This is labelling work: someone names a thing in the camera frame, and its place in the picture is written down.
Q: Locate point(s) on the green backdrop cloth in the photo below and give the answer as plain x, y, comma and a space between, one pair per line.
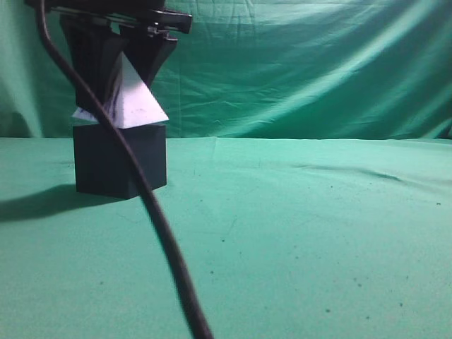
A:
310, 70

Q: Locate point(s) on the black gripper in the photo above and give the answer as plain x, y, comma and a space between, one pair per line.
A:
95, 49

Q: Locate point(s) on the green table cloth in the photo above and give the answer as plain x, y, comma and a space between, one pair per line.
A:
283, 239

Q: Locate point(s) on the dark cube block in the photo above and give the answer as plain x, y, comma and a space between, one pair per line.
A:
100, 168

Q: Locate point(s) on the white square pyramid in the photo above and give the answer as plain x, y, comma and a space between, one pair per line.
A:
129, 102

